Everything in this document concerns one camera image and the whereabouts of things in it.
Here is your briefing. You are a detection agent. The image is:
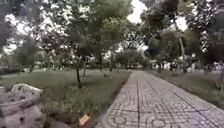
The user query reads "grass strip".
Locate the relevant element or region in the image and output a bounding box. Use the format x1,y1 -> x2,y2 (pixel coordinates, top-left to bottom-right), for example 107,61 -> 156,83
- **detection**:
146,68 -> 224,112

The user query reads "patterned grey tile path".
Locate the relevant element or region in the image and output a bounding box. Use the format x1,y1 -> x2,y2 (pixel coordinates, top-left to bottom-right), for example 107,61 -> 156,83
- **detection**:
93,69 -> 224,128

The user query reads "small orange object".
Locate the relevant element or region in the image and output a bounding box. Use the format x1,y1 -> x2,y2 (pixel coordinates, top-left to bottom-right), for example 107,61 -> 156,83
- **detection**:
78,113 -> 92,127

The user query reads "group of trees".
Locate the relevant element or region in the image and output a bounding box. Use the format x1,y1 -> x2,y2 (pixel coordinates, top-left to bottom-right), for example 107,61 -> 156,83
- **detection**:
0,0 -> 224,90

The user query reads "grass lawn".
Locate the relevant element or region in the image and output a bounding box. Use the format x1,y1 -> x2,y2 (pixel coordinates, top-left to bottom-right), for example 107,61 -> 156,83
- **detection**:
0,68 -> 133,128

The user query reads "weathered stone block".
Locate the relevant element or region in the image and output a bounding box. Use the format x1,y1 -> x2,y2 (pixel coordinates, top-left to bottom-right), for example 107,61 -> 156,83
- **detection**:
0,82 -> 48,128

